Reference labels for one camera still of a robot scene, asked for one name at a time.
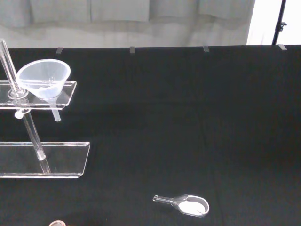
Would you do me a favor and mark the glass weighing funnel with powder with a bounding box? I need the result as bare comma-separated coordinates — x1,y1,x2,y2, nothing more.
152,194,210,218

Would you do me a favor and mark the black tripod stand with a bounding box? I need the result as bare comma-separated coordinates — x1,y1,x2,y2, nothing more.
271,0,288,46

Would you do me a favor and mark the clear acrylic funnel stand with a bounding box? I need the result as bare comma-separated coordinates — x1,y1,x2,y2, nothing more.
0,39,91,179

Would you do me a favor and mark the black bench cloth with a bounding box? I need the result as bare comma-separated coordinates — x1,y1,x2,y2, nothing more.
0,44,301,226

